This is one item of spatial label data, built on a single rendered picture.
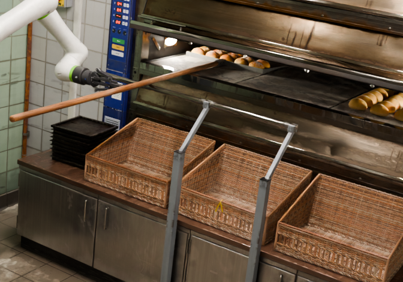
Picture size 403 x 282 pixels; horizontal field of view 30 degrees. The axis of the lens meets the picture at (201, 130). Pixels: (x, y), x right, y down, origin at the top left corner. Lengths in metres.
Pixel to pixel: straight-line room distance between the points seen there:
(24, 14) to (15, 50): 1.31
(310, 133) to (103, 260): 1.34
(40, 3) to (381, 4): 1.62
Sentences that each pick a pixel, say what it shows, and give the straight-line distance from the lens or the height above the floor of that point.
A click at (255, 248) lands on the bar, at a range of 3.60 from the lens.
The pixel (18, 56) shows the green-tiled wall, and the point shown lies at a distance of 5.02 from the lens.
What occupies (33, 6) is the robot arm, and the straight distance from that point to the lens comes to 3.70.
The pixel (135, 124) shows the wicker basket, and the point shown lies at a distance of 4.50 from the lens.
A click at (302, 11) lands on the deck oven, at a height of 1.65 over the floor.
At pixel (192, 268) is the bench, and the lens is 3.92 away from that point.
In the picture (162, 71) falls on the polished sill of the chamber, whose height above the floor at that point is 1.16.
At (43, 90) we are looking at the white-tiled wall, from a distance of 5.03.
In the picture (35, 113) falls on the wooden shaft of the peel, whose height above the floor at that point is 1.19.
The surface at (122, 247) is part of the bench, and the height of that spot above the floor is 0.30.
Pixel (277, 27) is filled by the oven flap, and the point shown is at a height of 1.55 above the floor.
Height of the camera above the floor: 2.17
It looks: 18 degrees down
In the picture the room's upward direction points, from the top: 7 degrees clockwise
